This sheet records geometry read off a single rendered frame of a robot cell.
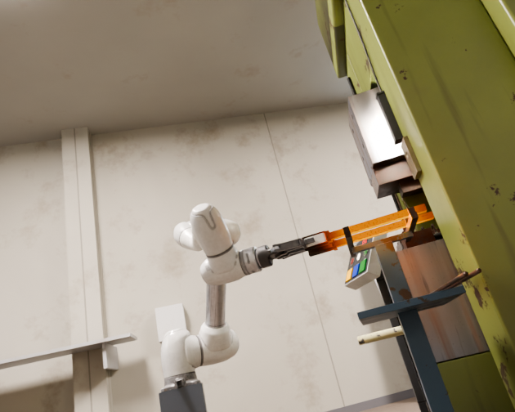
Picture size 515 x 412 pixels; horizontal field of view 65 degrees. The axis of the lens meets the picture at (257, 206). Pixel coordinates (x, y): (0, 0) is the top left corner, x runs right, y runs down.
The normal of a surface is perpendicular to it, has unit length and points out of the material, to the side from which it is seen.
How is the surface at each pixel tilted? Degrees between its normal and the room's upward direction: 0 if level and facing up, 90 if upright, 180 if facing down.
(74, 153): 90
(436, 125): 90
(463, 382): 90
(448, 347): 90
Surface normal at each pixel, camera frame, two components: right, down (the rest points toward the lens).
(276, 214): 0.10, -0.40
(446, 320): -0.23, -0.32
